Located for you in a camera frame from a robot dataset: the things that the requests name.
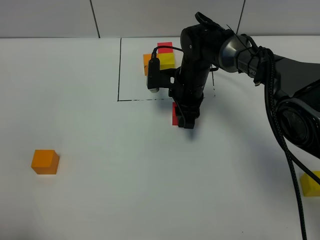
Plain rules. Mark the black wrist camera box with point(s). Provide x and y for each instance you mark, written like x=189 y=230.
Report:
x=153 y=75

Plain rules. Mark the orange template cube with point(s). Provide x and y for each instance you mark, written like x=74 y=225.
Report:
x=146 y=59

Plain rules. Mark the yellow template cube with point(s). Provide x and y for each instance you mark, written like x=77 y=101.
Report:
x=167 y=60

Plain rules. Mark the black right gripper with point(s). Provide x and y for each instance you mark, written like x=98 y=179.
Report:
x=187 y=90

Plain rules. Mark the red template cube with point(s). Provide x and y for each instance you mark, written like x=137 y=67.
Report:
x=165 y=47

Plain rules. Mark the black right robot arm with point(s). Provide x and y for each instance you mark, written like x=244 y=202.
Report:
x=292 y=88

